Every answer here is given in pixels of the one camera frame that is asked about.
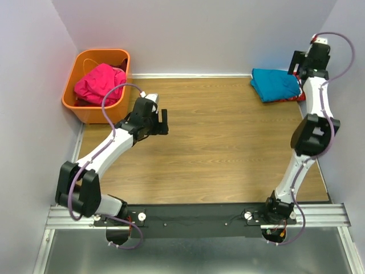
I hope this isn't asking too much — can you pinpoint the blue t shirt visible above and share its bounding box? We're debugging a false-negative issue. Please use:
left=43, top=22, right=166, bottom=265
left=250, top=68, right=305, bottom=103

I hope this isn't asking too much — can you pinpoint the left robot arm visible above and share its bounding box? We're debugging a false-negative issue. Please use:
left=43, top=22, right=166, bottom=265
left=55, top=94, right=168, bottom=225

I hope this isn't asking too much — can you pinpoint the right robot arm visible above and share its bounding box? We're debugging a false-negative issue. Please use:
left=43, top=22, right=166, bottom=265
left=262, top=38, right=340, bottom=224

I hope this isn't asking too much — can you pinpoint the folded red coca-cola shirt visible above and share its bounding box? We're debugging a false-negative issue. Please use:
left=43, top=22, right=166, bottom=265
left=268, top=74, right=305, bottom=102

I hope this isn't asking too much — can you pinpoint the pink t shirt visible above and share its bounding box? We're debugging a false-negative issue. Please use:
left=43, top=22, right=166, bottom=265
left=74, top=63, right=127, bottom=107

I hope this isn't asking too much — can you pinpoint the orange plastic laundry basket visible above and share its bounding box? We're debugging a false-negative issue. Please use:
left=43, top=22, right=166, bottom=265
left=62, top=49, right=132, bottom=124

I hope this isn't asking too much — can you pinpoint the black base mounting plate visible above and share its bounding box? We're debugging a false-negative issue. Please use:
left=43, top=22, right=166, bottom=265
left=94, top=203, right=296, bottom=244

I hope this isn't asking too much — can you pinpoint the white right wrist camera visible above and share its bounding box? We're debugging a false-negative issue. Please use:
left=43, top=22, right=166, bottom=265
left=310, top=34, right=329, bottom=48

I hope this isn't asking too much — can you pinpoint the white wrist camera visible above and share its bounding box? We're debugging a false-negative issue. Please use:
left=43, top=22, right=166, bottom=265
left=310, top=34, right=329, bottom=48
left=140, top=91, right=160, bottom=113

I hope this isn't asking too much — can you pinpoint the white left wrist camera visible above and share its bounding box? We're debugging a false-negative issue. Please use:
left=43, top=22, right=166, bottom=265
left=140, top=91, right=160, bottom=113

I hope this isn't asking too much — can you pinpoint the aluminium extrusion rail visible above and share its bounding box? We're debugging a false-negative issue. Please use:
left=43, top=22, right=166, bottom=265
left=31, top=203, right=351, bottom=274

